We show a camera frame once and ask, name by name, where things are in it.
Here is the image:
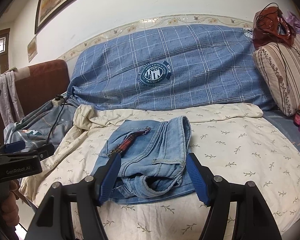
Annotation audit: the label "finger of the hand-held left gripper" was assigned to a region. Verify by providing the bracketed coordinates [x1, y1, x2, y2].
[22, 144, 55, 160]
[4, 141, 25, 153]

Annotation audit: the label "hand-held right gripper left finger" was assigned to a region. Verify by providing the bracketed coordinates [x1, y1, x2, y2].
[27, 152, 122, 240]

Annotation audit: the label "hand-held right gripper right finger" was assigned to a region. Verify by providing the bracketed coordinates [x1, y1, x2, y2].
[186, 152, 283, 240]

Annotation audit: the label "blue denim pants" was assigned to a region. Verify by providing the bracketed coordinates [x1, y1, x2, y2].
[94, 115, 199, 204]

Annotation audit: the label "grey patterned quilt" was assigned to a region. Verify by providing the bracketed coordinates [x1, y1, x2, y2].
[4, 97, 78, 153]

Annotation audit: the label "cream leaf-print blanket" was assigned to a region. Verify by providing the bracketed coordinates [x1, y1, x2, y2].
[19, 103, 300, 240]

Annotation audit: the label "white power strip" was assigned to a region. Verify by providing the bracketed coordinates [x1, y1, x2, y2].
[51, 92, 68, 107]

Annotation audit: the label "grey hanging cloth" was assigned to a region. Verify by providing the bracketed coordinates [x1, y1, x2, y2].
[0, 70, 25, 128]

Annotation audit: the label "brown headboard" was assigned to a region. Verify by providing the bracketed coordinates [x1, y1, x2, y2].
[0, 59, 70, 130]

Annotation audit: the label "blue plaid bedding roll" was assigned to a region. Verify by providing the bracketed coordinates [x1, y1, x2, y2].
[66, 24, 277, 112]

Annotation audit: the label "blue bed sheet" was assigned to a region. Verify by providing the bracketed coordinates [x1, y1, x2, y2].
[262, 109, 300, 160]

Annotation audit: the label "small dark red bottle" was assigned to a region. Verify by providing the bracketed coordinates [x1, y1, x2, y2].
[293, 104, 300, 127]

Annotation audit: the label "striped floral pillow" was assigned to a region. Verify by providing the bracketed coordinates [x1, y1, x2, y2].
[252, 34, 300, 117]

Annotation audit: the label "large framed picture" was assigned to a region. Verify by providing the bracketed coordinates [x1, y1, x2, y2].
[34, 0, 115, 35]

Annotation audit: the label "red-brown plastic bag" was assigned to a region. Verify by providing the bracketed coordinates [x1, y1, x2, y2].
[252, 3, 297, 50]

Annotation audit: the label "black power cable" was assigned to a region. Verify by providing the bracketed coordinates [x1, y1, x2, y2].
[46, 96, 65, 145]

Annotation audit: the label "small wall picture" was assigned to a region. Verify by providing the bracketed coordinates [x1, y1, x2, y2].
[27, 35, 37, 63]

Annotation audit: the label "thin black cord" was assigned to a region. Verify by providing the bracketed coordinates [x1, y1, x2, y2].
[255, 2, 294, 93]

